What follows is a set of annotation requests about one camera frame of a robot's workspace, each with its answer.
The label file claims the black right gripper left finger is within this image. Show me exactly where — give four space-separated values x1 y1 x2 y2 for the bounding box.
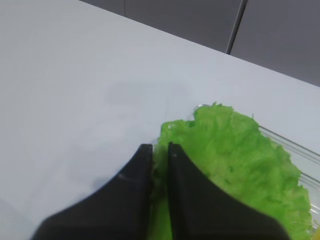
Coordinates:
32 144 153 240

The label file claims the green lettuce leaf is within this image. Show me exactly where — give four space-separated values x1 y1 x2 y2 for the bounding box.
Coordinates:
146 101 314 240

